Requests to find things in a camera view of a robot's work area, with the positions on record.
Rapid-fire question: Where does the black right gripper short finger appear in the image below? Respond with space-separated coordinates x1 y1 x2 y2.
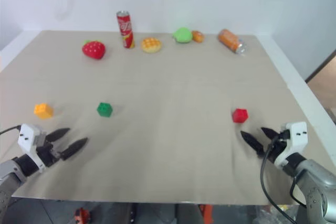
260 127 279 141

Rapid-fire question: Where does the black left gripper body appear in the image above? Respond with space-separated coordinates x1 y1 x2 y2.
35 138 64 168

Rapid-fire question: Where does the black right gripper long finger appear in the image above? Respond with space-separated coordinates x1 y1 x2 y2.
240 130 266 158

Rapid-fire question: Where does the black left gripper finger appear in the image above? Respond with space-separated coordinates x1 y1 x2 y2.
46 127 71 142
59 137 89 162

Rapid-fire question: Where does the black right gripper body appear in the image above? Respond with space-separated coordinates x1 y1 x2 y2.
265 129 287 163

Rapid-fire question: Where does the yellow toy block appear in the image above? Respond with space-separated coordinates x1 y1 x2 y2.
33 103 54 120

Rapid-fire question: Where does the red toy block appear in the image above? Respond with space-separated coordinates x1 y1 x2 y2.
232 108 249 124

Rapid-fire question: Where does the green toy block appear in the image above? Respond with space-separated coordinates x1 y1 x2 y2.
96 101 114 118

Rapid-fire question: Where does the orange black object under table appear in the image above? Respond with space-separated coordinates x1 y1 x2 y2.
74 207 92 224

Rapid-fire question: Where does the beige table cloth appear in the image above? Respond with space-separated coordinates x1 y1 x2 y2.
0 29 336 206

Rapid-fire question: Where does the red plush strawberry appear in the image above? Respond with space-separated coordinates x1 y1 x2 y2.
82 39 107 60

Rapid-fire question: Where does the small brown bread toy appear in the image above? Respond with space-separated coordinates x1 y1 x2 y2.
191 30 205 43

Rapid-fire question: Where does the red soda can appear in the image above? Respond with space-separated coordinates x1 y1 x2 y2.
116 10 136 49

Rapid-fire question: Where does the yellow pineapple bun toy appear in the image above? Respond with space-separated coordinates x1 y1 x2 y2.
140 37 162 54

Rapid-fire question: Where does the green plush fruit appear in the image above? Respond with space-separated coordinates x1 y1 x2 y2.
172 27 193 44

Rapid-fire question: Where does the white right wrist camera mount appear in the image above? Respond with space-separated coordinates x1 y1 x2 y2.
272 121 308 169

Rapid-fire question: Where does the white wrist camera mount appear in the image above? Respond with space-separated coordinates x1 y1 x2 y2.
272 121 308 169
17 123 47 174

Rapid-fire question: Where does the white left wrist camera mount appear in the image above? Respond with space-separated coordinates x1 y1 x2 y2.
17 123 47 174

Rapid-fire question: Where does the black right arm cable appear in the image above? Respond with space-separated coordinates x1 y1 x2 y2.
260 129 308 224

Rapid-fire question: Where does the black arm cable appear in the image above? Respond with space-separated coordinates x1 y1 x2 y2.
260 129 308 224
0 125 22 135

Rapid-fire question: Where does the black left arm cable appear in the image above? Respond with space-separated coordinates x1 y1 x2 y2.
0 125 22 135

